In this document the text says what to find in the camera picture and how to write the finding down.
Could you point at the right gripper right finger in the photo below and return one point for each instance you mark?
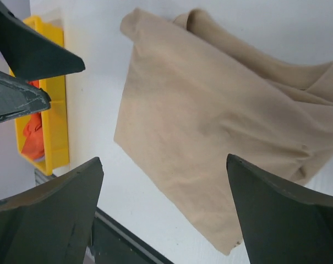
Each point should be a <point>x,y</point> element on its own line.
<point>281,221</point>

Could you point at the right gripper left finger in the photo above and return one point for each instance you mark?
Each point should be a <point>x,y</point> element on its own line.
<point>51,223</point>

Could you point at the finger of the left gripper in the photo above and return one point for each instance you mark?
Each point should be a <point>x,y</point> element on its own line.
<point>29,54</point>
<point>18,98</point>

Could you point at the beige t shirt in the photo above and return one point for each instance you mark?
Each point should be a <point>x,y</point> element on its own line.
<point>194,93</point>

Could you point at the yellow plastic bin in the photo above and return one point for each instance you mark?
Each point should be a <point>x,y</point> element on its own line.
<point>54,120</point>

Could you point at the orange t shirt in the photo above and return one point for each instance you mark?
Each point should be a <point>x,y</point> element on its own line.
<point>34,144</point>

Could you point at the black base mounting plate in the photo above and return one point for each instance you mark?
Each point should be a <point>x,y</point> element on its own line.
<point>110,242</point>

